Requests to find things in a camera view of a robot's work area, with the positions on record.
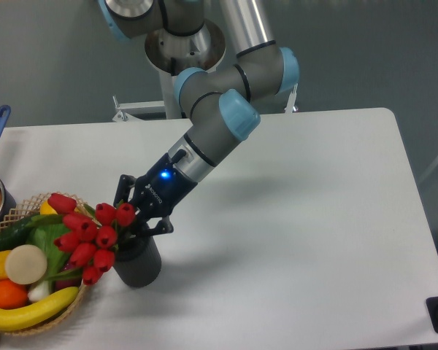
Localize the purple sweet potato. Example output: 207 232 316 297
54 265 82 291

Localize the yellow squash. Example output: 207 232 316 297
39 201 58 215

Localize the green bok choy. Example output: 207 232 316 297
27 223 69 303

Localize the beige round disc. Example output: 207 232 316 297
4 244 47 285

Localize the orange fruit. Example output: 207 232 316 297
0 279 28 309

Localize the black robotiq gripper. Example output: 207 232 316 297
113 152 198 238

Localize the yellow banana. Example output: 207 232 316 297
0 287 80 332

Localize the red tulip bouquet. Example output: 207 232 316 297
32 193 135 292

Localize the dark grey ribbed vase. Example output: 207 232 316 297
114 236 162 288

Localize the woven wicker basket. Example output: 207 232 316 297
0 193 89 336

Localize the green cucumber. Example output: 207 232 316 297
0 214 39 252

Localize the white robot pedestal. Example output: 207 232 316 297
112 19 226 122

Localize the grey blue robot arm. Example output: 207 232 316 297
99 1 299 237

